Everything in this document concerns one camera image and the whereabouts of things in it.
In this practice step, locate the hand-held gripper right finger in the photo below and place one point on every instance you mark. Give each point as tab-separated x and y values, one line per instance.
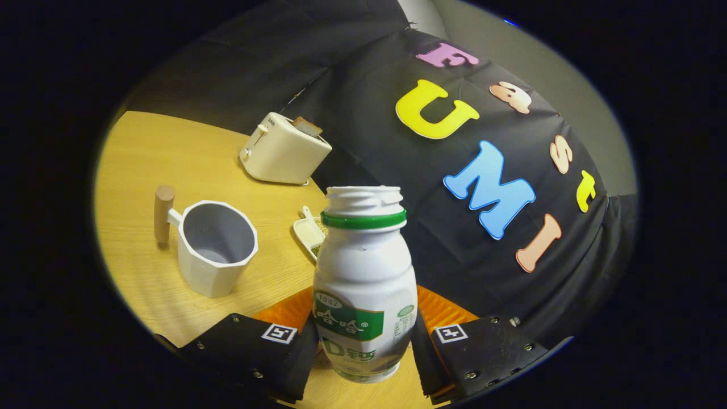
488	352

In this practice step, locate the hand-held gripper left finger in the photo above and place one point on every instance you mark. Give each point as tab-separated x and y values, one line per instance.
244	352

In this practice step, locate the white juice bottle green label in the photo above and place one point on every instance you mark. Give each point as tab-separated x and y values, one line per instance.
363	267

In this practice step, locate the white divided snack dish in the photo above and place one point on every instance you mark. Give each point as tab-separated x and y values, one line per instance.
309	233

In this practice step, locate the cream toaster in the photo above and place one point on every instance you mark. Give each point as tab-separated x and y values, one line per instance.
281	156

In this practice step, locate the wooden table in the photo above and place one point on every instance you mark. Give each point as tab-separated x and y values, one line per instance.
142	159

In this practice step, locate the toast slice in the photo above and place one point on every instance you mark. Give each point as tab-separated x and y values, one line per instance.
308	126

